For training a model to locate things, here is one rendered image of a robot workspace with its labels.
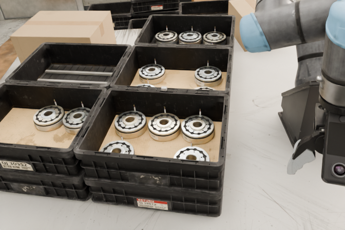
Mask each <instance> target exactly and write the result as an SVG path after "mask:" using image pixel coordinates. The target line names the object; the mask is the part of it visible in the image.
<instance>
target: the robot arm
mask: <svg viewBox="0 0 345 230"><path fill-rule="evenodd" d="M240 36H241V40H242V43H243V45H244V47H245V49H246V50H247V51H248V52H250V53H256V52H258V53H259V52H266V51H268V52H270V51H271V50H274V49H279V48H284V47H289V46H295V45H296V52H297V61H298V68H297V73H296V77H295V87H297V86H299V85H301V84H304V83H306V82H308V81H317V82H320V85H319V103H316V107H315V115H314V133H313V134H311V136H306V137H304V138H302V139H301V140H298V141H297V142H296V144H295V146H294V150H293V154H292V156H291V158H290V160H289V162H288V164H287V174H289V175H294V174H295V173H296V171H297V170H299V169H301V168H302V167H303V165H304V164H305V163H309V162H312V161H314V160H315V150H316V151H317V152H318V153H320V154H322V155H323V156H322V169H321V178H322V180H323V182H325V183H328V184H334V185H340V186H345V0H301V1H297V2H296V0H256V8H255V13H252V12H251V13H250V14H248V15H245V16H244V17H243V18H242V19H241V20H240ZM319 107H322V108H321V109H319Z"/></svg>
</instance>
